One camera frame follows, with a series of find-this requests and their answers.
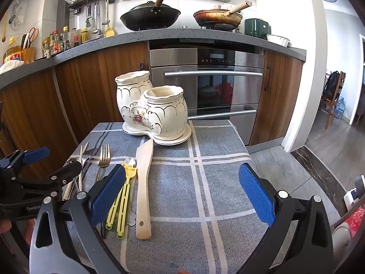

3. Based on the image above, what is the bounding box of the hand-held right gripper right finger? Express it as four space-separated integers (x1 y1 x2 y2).
237 163 334 274

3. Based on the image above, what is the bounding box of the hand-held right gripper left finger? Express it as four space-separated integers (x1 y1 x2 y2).
29 164 127 274

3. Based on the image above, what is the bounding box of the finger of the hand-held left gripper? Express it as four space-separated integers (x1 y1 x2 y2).
11 161 83 195
0 147 50 180

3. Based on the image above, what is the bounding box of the wooden chopstick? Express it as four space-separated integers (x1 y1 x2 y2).
78 142 89 192
62 177 75 201

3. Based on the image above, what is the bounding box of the yellow handled utensil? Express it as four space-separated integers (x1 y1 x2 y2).
116 166 137 240

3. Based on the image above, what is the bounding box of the wooden spatula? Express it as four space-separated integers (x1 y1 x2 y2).
135 139 154 240

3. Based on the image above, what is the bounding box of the yellow handled metal spoon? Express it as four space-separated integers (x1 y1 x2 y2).
105 157 137 232

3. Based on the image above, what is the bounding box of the white ceramic utensil holder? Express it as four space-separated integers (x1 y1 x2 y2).
115 71 189 137

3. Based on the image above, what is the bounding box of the person's left hand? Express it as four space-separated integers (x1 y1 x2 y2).
0 219 12 236

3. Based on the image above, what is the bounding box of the grey plaid tablecloth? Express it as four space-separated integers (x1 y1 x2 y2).
61 120 288 274

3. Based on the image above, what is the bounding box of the white ceramic drip tray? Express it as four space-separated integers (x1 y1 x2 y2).
122 121 192 147

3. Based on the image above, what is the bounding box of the wooden kitchen cabinet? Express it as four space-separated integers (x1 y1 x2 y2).
0 41 150 177
249 50 303 146

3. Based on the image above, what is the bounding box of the white cloth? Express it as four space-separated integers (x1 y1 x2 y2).
0 60 25 75

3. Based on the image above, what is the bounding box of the red plastic bag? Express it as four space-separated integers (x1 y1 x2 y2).
346 203 365 234

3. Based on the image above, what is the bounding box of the row of condiment bottles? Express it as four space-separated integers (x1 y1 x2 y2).
42 26 90 59

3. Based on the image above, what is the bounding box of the large water bottle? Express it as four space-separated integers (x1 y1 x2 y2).
334 96 346 119

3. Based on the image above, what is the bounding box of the yellow hanging spoon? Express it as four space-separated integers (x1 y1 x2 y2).
1 11 8 43

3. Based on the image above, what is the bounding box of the wooden chair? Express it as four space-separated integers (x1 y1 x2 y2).
322 71 348 129

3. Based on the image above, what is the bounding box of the black backpack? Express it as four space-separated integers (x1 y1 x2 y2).
323 71 341 99

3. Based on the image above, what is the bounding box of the yellow spatula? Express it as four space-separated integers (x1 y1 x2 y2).
104 20 116 37

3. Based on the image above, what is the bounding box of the hanging black peeler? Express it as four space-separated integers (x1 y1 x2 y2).
85 4 95 29

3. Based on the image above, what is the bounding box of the hanging metal ladle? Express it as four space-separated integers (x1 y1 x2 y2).
93 1 102 35

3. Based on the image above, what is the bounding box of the stainless steel oven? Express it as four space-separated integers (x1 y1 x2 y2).
149 48 266 146

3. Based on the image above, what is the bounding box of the hanging slotted spoon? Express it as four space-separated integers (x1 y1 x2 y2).
102 0 111 26

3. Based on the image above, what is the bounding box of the grey kitchen countertop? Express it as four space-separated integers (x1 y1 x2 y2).
0 28 307 90

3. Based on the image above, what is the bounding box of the black wok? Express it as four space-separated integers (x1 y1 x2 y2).
120 0 181 32

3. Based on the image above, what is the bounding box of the brown frying pan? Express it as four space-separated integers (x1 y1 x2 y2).
193 0 253 30

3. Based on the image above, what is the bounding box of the black wall shelf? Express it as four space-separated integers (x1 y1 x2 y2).
68 0 117 16

